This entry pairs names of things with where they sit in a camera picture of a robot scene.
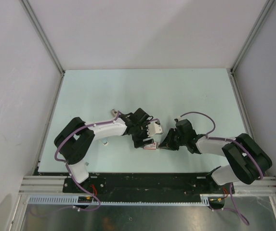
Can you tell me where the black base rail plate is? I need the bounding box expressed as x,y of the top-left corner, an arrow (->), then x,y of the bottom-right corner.
63,172 -> 229,203

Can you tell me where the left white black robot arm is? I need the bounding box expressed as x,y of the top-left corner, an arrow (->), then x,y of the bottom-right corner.
54,108 -> 154,193

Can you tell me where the beige black stapler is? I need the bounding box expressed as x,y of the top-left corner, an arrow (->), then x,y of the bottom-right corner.
111,109 -> 118,117

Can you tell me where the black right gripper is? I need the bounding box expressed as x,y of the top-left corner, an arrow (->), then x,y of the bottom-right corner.
158,128 -> 187,151

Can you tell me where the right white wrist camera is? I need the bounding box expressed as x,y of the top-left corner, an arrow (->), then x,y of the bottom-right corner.
174,116 -> 182,122

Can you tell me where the white slotted cable duct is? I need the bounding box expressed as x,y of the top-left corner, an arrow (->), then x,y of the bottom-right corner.
26,193 -> 212,207

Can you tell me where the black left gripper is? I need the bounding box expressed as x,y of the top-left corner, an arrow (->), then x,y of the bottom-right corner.
132,120 -> 154,148

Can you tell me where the light blue stapler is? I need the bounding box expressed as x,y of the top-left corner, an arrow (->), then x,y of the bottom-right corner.
100,139 -> 109,146

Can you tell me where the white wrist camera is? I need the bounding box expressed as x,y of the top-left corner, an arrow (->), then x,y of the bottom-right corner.
174,116 -> 182,122
146,122 -> 164,137

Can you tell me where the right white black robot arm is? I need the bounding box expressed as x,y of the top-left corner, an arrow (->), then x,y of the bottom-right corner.
159,119 -> 273,193

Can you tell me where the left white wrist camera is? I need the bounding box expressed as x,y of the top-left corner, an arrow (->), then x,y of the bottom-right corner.
146,122 -> 164,137

